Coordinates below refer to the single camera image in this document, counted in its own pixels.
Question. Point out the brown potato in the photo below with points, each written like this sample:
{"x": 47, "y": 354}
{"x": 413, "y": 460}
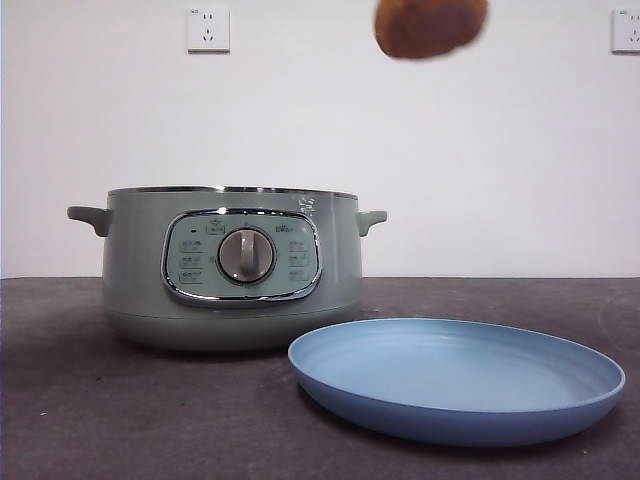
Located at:
{"x": 430, "y": 27}

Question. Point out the blue round plate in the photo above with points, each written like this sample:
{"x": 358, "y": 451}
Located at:
{"x": 450, "y": 380}

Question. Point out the pale green electric steamer pot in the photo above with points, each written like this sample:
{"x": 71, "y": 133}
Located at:
{"x": 135, "y": 280}

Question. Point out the white wall socket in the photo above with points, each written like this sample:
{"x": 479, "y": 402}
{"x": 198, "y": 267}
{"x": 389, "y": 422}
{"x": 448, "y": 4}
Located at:
{"x": 209, "y": 30}
{"x": 627, "y": 30}

